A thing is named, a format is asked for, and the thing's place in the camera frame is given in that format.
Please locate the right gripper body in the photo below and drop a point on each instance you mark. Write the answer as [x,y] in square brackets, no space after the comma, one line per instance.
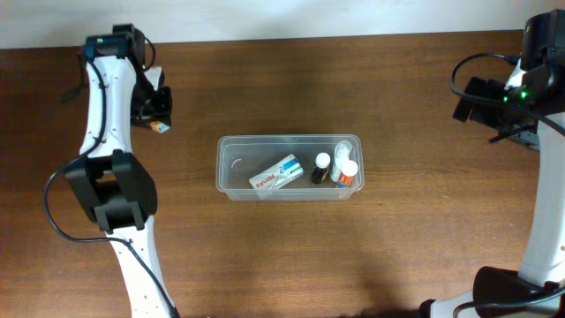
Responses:
[473,102]

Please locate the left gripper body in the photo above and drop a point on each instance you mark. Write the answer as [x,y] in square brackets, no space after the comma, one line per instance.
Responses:
[155,104]

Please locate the small gold-lidded jar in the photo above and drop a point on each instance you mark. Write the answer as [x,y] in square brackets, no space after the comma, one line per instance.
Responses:
[159,126]

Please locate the white Panadol box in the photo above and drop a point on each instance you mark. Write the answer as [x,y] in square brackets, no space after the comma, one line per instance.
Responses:
[278,175]

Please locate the black bottle white cap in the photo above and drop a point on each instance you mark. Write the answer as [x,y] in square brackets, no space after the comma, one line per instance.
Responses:
[320,168]

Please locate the white clear-capped bottle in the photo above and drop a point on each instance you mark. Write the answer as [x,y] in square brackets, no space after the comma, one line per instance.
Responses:
[341,154]

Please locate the orange tube white cap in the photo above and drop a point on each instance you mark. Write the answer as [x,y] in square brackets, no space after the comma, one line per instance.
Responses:
[348,171]

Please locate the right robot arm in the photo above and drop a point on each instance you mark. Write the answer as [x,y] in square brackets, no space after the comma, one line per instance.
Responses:
[536,289]

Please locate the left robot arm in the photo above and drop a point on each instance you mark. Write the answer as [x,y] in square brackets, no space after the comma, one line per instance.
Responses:
[111,185]

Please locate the clear plastic container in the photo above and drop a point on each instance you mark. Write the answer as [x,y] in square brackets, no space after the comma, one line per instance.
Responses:
[240,158]

